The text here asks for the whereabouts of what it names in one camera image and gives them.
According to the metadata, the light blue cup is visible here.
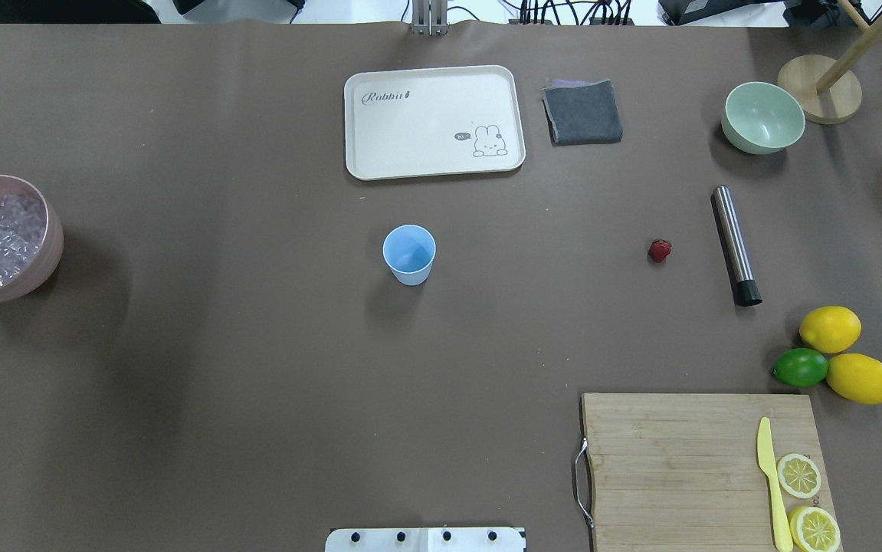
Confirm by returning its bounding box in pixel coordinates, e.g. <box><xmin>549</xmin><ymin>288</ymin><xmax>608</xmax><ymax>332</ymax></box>
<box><xmin>382</xmin><ymin>224</ymin><xmax>437</xmax><ymax>286</ymax></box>

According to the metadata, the cream rabbit tray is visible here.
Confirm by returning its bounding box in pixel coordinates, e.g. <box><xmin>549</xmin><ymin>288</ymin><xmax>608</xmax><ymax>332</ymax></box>
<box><xmin>343</xmin><ymin>65</ymin><xmax>527</xmax><ymax>181</ymax></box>

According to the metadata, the lemon slice lower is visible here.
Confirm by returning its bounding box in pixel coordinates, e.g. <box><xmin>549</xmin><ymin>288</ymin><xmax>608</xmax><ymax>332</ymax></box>
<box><xmin>789</xmin><ymin>506</ymin><xmax>842</xmax><ymax>551</ymax></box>

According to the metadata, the grey folded cloth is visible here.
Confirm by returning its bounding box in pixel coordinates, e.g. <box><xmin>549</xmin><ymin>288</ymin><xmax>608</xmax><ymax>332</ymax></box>
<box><xmin>541</xmin><ymin>78</ymin><xmax>624</xmax><ymax>146</ymax></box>

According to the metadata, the wooden cutting board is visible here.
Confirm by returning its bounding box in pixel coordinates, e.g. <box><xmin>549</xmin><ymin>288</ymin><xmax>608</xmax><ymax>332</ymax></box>
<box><xmin>580</xmin><ymin>393</ymin><xmax>825</xmax><ymax>551</ymax></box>

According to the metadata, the red strawberry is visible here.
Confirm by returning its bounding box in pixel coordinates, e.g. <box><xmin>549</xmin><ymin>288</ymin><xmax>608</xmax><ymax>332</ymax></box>
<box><xmin>648</xmin><ymin>240</ymin><xmax>672</xmax><ymax>265</ymax></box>

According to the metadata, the mint green bowl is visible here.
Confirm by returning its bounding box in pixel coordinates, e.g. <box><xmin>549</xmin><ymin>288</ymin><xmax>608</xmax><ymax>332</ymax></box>
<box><xmin>720</xmin><ymin>81</ymin><xmax>806</xmax><ymax>155</ymax></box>

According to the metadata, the green lime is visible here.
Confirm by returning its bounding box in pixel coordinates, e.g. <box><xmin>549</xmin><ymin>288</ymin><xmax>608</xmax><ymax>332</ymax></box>
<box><xmin>772</xmin><ymin>348</ymin><xmax>830</xmax><ymax>388</ymax></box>

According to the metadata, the lemon slice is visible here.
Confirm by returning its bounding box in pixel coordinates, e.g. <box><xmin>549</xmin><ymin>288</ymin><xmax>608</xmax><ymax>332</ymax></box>
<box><xmin>777</xmin><ymin>453</ymin><xmax>822</xmax><ymax>499</ymax></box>
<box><xmin>789</xmin><ymin>506</ymin><xmax>842</xmax><ymax>551</ymax></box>

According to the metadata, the yellow lemon near board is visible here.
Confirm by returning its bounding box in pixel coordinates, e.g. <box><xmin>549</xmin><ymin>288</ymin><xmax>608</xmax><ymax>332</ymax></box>
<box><xmin>826</xmin><ymin>353</ymin><xmax>882</xmax><ymax>405</ymax></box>

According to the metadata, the wooden mug tree stand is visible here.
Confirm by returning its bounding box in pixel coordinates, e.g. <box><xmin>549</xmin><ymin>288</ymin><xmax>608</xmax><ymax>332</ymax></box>
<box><xmin>777</xmin><ymin>1</ymin><xmax>882</xmax><ymax>125</ymax></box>

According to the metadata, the pink bowl of ice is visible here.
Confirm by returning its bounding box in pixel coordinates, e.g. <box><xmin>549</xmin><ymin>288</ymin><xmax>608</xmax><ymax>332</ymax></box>
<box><xmin>0</xmin><ymin>175</ymin><xmax>64</xmax><ymax>303</ymax></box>

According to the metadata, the yellow lemon upper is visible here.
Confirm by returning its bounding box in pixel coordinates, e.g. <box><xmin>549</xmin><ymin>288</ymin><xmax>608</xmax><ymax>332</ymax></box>
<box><xmin>798</xmin><ymin>305</ymin><xmax>862</xmax><ymax>354</ymax></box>

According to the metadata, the lemon slice upper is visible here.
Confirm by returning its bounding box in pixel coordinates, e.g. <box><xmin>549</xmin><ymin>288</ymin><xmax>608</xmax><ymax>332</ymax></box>
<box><xmin>777</xmin><ymin>453</ymin><xmax>822</xmax><ymax>499</ymax></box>

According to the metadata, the yellow plastic knife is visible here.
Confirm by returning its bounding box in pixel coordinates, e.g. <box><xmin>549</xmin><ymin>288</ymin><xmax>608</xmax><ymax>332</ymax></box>
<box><xmin>756</xmin><ymin>417</ymin><xmax>794</xmax><ymax>551</ymax></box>

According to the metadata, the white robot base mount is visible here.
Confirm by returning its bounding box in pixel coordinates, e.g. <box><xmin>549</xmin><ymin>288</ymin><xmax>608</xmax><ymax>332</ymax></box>
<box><xmin>324</xmin><ymin>525</ymin><xmax>527</xmax><ymax>551</ymax></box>

